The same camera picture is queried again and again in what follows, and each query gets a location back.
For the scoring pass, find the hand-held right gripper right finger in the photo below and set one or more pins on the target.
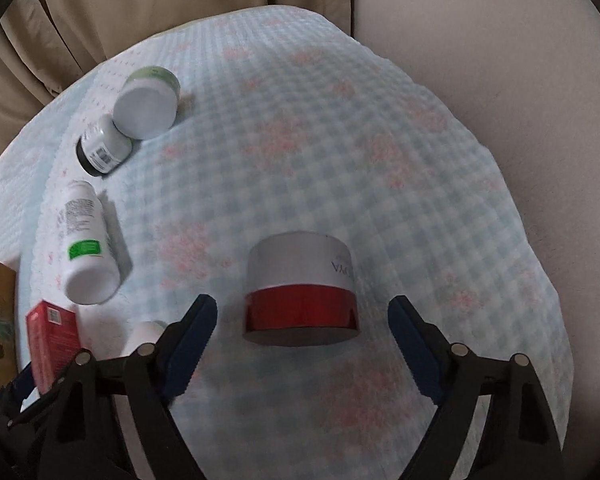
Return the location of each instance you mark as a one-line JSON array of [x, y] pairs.
[[416, 347]]

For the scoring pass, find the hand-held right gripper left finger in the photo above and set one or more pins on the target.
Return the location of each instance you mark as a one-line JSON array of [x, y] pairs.
[[190, 347]]

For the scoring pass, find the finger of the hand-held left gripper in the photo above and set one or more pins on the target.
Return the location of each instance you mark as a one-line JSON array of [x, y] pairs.
[[22, 380]]

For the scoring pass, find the small dark bottle white label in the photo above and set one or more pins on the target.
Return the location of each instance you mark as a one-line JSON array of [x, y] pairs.
[[102, 149]]

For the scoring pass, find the green jar white lid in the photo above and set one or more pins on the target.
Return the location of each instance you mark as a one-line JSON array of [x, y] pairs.
[[145, 102]]

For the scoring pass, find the small red box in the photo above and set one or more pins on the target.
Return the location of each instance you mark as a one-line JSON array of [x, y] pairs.
[[52, 342]]

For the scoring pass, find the light blue checkered bed sheet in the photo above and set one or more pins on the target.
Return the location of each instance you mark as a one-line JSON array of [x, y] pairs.
[[305, 160]]

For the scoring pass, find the red and silver jar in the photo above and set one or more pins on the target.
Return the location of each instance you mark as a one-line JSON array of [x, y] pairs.
[[300, 292]]

